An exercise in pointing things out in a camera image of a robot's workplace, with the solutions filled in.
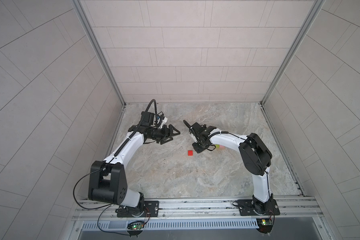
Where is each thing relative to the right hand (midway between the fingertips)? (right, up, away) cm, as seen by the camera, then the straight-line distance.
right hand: (197, 149), depth 93 cm
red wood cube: (-4, -1, -4) cm, 6 cm away
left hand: (-11, +12, -14) cm, 21 cm away
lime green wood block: (+9, +6, -18) cm, 21 cm away
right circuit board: (+30, -28, -24) cm, 48 cm away
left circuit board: (-28, -27, -29) cm, 49 cm away
